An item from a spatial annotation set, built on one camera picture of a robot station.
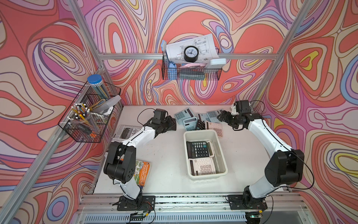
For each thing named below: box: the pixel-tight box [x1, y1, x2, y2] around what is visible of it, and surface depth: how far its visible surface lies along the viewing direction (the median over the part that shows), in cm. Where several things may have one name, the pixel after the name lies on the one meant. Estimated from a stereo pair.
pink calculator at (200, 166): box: [188, 157, 216, 176], surface depth 84 cm
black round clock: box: [183, 45, 200, 63], surface depth 80 cm
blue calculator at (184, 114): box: [174, 107, 195, 126], surface depth 113 cm
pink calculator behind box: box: [205, 120, 224, 138], surface depth 103 cm
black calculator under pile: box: [195, 119, 206, 130], surface depth 101 cm
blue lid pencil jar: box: [87, 74, 111, 101], surface depth 74 cm
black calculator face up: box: [185, 140, 210, 159], surface depth 92 cm
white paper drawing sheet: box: [165, 33, 220, 63], surface depth 84 cm
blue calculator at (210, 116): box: [200, 109, 221, 123], surface depth 111 cm
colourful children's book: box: [133, 160, 152, 190], surface depth 81 cm
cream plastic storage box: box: [183, 129, 228, 179], surface depth 86 cm
